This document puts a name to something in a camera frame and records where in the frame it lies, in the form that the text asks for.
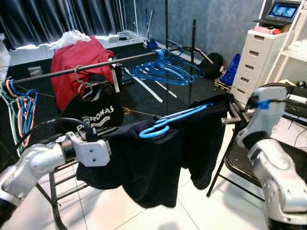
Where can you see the black backpack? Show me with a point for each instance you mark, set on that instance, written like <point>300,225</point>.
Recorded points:
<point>211,64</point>

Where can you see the small wooden pallet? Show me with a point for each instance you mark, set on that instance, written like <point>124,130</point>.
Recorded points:
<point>223,86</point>

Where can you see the black Petronas print T-shirt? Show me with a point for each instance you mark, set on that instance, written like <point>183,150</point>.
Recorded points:
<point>96,108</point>

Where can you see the white open shelf unit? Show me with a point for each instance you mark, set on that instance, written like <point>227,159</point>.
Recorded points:
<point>297,52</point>

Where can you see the black folding chair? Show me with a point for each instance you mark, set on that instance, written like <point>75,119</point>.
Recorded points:
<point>240,158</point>

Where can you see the blue plastic hanger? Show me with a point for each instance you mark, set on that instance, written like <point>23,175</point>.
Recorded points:
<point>153,133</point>
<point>192,72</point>
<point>151,73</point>
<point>168,76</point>

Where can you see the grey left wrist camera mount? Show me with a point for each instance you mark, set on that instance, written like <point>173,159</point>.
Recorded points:
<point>93,152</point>

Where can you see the dark navy T-shirt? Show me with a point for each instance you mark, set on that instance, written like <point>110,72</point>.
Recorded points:
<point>148,167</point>

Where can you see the blue broom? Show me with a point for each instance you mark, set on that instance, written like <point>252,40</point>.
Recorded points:
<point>151,44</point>

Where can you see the black box device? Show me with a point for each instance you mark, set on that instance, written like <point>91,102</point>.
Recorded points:
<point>120,72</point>

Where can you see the black metal clothes rack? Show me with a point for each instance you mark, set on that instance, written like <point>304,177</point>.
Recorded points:
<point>115,62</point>

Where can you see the silver metal hanger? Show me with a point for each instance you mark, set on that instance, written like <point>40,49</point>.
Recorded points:
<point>80,82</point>

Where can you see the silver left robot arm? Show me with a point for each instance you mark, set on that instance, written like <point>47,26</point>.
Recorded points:
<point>33,165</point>

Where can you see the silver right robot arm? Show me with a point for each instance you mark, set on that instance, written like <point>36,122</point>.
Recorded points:
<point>278,177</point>

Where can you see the flat pink item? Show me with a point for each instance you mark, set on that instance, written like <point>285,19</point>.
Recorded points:
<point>266,29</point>

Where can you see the red cloth cover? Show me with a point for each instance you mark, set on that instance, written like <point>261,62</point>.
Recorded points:
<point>76,67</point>

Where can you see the black upright stand pole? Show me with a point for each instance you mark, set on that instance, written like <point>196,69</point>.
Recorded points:
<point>167,24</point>

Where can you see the small grey floor device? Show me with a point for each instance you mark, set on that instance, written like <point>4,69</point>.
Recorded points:
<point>35,72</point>

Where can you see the white plastic bag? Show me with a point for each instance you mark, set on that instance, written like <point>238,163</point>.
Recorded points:
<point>72,39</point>

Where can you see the white drawer cabinet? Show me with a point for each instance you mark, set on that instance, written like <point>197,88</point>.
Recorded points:
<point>254,62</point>

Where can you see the blue fabric bag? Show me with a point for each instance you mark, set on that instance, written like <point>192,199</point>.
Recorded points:
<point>230,72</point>

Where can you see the black curtain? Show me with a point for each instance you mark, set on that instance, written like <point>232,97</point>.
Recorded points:
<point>67,19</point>

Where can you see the white power strip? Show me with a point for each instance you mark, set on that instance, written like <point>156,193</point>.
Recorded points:
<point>122,37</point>

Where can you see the white floor plank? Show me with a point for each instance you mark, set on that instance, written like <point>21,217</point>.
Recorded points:
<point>165,88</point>
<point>146,88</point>

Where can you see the black laptop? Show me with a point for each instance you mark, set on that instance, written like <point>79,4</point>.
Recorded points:
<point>282,10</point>

